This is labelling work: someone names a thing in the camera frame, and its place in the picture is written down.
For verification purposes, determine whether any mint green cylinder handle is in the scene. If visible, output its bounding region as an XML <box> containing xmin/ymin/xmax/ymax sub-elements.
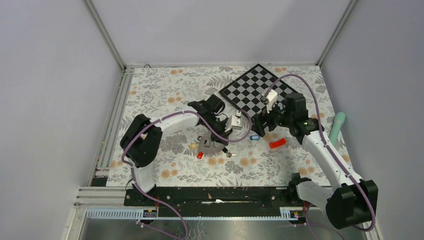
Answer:
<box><xmin>328</xmin><ymin>112</ymin><xmax>346</xmax><ymax>146</ymax></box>

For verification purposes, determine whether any floral table mat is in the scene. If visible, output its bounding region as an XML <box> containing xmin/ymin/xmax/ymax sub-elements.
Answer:
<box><xmin>105</xmin><ymin>64</ymin><xmax>360</xmax><ymax>188</ymax></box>

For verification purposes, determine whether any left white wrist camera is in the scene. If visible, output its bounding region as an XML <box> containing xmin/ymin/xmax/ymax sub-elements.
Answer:
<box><xmin>226</xmin><ymin>110</ymin><xmax>243</xmax><ymax>130</ymax></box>

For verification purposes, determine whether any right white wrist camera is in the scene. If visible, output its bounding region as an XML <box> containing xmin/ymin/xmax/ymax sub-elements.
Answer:
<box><xmin>260</xmin><ymin>89</ymin><xmax>278</xmax><ymax>113</ymax></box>

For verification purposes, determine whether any black key fob with key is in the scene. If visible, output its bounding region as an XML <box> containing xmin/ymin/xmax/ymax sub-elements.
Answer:
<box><xmin>224</xmin><ymin>150</ymin><xmax>237</xmax><ymax>158</ymax></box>

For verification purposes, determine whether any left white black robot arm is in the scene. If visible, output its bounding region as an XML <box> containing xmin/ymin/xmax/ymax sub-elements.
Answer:
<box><xmin>120</xmin><ymin>94</ymin><xmax>232</xmax><ymax>206</ymax></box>

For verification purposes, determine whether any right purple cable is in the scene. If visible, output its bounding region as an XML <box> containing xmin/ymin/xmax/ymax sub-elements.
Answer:
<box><xmin>261</xmin><ymin>73</ymin><xmax>377</xmax><ymax>240</ymax></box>

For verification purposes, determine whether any red plastic block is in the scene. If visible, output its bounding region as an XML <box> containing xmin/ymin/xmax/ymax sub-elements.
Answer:
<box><xmin>268</xmin><ymin>137</ymin><xmax>287</xmax><ymax>149</ymax></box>

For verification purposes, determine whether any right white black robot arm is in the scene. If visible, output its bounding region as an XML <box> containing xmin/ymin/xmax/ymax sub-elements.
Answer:
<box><xmin>252</xmin><ymin>90</ymin><xmax>378</xmax><ymax>232</ymax></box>

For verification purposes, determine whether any large grey metal keyring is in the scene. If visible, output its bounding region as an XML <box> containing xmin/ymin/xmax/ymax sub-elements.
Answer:
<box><xmin>197</xmin><ymin>132</ymin><xmax>226</xmax><ymax>156</ymax></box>

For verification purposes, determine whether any white slotted cable duct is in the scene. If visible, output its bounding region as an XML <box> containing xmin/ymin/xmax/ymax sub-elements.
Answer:
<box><xmin>86</xmin><ymin>207</ymin><xmax>298</xmax><ymax>221</ymax></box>

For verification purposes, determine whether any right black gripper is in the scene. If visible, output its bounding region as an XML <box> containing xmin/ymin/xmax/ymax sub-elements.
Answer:
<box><xmin>248</xmin><ymin>99</ymin><xmax>293</xmax><ymax>138</ymax></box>

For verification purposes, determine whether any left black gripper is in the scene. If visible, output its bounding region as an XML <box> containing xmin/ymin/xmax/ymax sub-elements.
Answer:
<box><xmin>202</xmin><ymin>113</ymin><xmax>233</xmax><ymax>146</ymax></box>

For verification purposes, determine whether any blue key tag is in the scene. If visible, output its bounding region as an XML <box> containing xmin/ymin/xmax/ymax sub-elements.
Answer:
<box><xmin>249</xmin><ymin>135</ymin><xmax>261</xmax><ymax>141</ymax></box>

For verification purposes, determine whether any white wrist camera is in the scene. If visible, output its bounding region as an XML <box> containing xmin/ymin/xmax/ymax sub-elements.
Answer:
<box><xmin>226</xmin><ymin>110</ymin><xmax>243</xmax><ymax>130</ymax></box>
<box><xmin>260</xmin><ymin>89</ymin><xmax>278</xmax><ymax>113</ymax></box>

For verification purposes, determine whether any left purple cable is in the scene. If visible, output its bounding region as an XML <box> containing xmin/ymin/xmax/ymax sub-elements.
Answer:
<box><xmin>120</xmin><ymin>109</ymin><xmax>254</xmax><ymax>240</ymax></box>

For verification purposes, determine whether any red key tag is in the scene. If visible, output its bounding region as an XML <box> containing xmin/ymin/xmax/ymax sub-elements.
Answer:
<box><xmin>197</xmin><ymin>152</ymin><xmax>204</xmax><ymax>160</ymax></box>

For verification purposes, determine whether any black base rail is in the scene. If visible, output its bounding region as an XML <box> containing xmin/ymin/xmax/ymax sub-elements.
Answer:
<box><xmin>123</xmin><ymin>186</ymin><xmax>305</xmax><ymax>214</ymax></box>

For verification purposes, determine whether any purple cable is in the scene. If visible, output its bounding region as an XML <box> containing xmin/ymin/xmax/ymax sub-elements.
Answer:
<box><xmin>120</xmin><ymin>109</ymin><xmax>254</xmax><ymax>240</ymax></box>
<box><xmin>261</xmin><ymin>73</ymin><xmax>377</xmax><ymax>240</ymax></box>

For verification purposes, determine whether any black white checkerboard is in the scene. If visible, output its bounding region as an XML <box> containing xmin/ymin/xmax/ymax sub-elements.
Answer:
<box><xmin>218</xmin><ymin>64</ymin><xmax>278</xmax><ymax>117</ymax></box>

